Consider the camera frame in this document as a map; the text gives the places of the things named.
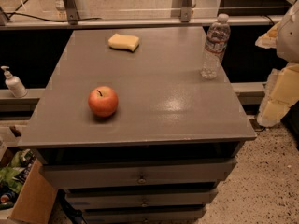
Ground clear plastic water bottle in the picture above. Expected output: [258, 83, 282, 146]
[200, 13, 231, 79]

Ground white pump dispenser bottle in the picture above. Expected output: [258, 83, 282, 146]
[1, 66, 27, 98]

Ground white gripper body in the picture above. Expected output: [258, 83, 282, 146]
[277, 0, 299, 63]

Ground grey drawer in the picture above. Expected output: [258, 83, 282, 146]
[66, 189, 218, 210]
[83, 205, 206, 224]
[40, 158, 236, 189]

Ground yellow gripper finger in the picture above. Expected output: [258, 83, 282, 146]
[255, 23, 279, 49]
[257, 63, 299, 127]

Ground middle grey drawer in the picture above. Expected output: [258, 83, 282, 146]
[66, 189, 218, 210]

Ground grey drawer cabinet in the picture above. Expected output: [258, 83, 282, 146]
[18, 26, 258, 224]

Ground top grey drawer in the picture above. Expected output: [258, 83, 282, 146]
[40, 158, 236, 189]

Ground yellow sponge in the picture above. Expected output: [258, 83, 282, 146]
[108, 34, 139, 52]

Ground bottom grey drawer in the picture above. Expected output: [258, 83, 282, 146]
[83, 205, 206, 224]

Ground red apple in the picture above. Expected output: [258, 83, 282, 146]
[88, 86, 119, 118]

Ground green snack bags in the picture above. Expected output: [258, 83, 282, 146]
[0, 148, 36, 211]

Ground black cable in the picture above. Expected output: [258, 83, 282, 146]
[4, 0, 103, 23]

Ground cardboard box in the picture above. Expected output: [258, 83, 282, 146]
[8, 160, 57, 224]

